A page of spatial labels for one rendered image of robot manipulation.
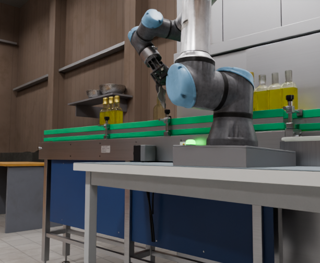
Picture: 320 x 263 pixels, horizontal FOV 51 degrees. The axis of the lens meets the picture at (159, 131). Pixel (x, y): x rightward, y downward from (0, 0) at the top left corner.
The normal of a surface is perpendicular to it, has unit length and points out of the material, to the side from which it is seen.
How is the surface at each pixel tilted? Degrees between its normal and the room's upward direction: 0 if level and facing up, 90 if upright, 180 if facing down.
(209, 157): 90
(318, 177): 90
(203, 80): 89
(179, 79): 95
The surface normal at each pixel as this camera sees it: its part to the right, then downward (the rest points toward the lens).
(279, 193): -0.74, -0.05
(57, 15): 0.67, -0.05
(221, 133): -0.57, -0.39
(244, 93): 0.41, -0.05
